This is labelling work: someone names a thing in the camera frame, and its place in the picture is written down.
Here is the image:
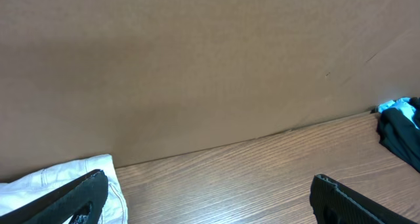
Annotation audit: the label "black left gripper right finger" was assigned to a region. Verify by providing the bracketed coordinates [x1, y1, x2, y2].
[309, 174, 415, 224]

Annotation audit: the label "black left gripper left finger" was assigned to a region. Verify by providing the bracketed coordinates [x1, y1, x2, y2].
[1, 169, 108, 224]

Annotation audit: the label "beige cotton shorts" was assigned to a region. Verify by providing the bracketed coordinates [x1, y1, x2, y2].
[1, 154, 129, 224]

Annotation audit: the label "black garment pile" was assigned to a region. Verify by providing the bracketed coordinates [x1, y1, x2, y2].
[377, 97, 419, 172]

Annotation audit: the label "light blue shirt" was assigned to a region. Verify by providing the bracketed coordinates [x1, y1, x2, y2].
[377, 97, 419, 129]

